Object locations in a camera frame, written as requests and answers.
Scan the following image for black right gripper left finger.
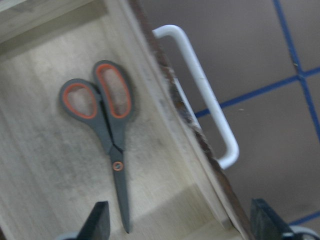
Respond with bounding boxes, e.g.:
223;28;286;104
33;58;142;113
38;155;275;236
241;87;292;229
76;201;111;240

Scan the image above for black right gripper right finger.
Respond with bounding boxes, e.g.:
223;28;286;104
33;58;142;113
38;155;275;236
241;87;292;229
250;198;290;240

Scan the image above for light wooden drawer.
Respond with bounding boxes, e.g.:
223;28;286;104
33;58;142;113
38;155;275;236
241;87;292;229
0;0;253;240

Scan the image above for grey orange handled scissors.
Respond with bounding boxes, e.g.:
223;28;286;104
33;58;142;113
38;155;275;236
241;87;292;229
59;60;134;233

